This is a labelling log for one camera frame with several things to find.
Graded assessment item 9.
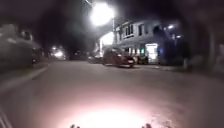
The dark red car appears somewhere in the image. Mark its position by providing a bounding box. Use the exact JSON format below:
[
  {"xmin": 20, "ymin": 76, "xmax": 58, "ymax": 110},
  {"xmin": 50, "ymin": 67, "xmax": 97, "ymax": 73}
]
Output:
[{"xmin": 101, "ymin": 47, "xmax": 136, "ymax": 68}]

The street lamp pole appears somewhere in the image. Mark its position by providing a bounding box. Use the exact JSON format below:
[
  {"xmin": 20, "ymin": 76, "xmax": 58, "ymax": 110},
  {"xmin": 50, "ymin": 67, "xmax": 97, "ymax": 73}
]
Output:
[{"xmin": 111, "ymin": 13, "xmax": 118, "ymax": 49}]

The white two-storey building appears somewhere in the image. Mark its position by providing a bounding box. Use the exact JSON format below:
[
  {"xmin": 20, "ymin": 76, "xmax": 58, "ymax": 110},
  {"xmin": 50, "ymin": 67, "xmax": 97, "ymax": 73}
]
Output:
[{"xmin": 98, "ymin": 19, "xmax": 188, "ymax": 66}]

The grey asphalt road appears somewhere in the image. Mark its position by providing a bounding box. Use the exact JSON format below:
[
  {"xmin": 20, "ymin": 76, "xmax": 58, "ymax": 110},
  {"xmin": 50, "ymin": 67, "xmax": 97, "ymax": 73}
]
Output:
[{"xmin": 0, "ymin": 59, "xmax": 224, "ymax": 128}]

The pale kerb strip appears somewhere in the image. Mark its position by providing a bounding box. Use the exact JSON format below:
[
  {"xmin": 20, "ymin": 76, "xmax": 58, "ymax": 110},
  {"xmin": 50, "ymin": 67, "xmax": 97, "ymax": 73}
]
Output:
[{"xmin": 0, "ymin": 63, "xmax": 51, "ymax": 94}]

